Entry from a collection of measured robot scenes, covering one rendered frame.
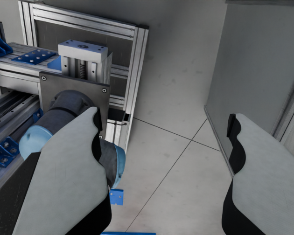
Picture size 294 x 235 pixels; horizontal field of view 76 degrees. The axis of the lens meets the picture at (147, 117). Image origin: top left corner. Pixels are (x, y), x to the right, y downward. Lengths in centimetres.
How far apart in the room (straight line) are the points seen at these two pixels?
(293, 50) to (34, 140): 83
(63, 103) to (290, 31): 80
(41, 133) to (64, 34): 111
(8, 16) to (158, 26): 117
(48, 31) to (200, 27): 109
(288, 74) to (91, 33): 116
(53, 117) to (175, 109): 140
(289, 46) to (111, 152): 71
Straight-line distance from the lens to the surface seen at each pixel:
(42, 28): 160
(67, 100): 62
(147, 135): 199
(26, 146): 53
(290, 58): 85
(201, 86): 175
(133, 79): 146
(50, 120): 54
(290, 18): 90
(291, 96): 81
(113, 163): 51
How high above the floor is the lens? 158
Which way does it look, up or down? 58 degrees down
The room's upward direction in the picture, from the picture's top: 174 degrees counter-clockwise
